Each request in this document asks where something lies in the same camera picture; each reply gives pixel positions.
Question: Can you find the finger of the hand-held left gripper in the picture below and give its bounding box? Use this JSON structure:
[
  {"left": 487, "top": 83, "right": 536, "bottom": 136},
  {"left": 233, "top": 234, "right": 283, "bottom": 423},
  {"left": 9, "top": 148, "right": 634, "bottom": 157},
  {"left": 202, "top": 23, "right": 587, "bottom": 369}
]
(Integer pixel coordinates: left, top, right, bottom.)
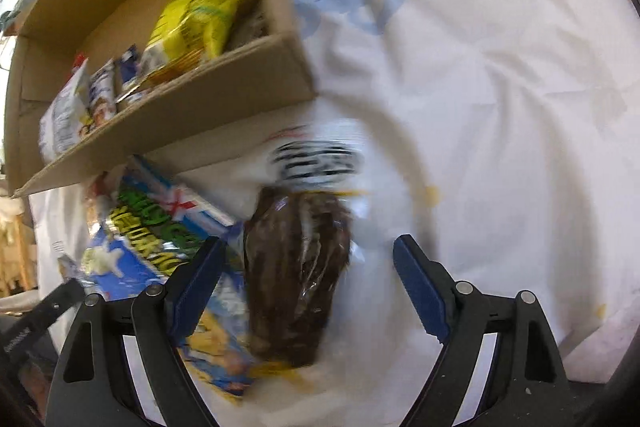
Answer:
[{"left": 30, "top": 279, "right": 86, "bottom": 329}]

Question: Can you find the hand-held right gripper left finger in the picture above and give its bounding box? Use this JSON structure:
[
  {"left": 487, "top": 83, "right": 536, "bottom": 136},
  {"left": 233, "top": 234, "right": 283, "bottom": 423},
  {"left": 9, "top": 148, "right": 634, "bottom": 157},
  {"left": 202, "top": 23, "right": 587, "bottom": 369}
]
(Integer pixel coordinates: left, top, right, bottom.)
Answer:
[{"left": 45, "top": 236, "right": 228, "bottom": 427}]

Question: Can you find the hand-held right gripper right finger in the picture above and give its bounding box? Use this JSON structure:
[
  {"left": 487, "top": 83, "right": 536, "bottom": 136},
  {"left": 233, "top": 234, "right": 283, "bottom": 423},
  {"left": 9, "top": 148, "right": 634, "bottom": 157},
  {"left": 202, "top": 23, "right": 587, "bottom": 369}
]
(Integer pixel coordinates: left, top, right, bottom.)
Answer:
[{"left": 394, "top": 234, "right": 576, "bottom": 427}]

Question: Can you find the large blue snack bag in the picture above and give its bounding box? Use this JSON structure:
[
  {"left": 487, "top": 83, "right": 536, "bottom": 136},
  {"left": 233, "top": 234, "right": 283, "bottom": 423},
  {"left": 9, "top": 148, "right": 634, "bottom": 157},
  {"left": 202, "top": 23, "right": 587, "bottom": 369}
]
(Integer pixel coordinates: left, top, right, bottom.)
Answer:
[{"left": 59, "top": 154, "right": 262, "bottom": 402}]

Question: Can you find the dark brown bread packet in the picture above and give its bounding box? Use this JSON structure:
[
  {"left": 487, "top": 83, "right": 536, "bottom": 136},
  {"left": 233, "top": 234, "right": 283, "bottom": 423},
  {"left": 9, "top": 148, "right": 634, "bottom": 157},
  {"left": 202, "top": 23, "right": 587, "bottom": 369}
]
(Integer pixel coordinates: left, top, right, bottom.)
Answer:
[{"left": 242, "top": 117, "right": 372, "bottom": 370}]

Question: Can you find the large white snack packet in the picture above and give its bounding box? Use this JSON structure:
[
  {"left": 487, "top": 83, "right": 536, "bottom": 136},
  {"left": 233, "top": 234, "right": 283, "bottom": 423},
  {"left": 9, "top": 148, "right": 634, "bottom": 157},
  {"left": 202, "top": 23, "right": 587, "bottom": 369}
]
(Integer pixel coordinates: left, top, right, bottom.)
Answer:
[{"left": 39, "top": 67, "right": 94, "bottom": 164}]

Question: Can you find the brown cardboard box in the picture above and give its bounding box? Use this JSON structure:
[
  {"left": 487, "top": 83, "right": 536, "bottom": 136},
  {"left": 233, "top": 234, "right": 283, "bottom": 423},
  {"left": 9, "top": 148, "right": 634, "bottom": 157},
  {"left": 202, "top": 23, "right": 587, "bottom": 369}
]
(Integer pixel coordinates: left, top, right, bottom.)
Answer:
[{"left": 4, "top": 0, "right": 320, "bottom": 199}]

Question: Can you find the blue white snack packet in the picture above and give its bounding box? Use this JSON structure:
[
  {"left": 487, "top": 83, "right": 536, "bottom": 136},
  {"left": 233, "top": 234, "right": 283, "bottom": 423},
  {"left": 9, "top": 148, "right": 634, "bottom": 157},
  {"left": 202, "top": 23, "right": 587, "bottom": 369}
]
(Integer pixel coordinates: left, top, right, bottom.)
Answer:
[
  {"left": 117, "top": 44, "right": 142, "bottom": 94},
  {"left": 87, "top": 59, "right": 119, "bottom": 128}
]

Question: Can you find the yellow snack bag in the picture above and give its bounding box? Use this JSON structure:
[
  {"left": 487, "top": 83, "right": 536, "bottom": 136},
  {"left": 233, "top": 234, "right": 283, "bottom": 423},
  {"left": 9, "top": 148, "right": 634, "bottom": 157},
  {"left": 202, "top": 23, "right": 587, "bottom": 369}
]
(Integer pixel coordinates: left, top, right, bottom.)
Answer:
[{"left": 142, "top": 0, "right": 261, "bottom": 78}]

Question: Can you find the white bedsheet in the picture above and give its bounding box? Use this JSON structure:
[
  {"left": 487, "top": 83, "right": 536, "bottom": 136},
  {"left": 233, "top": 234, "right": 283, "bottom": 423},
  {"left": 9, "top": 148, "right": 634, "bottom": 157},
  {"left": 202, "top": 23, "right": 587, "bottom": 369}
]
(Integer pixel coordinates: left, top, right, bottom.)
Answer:
[{"left": 27, "top": 0, "right": 640, "bottom": 427}]

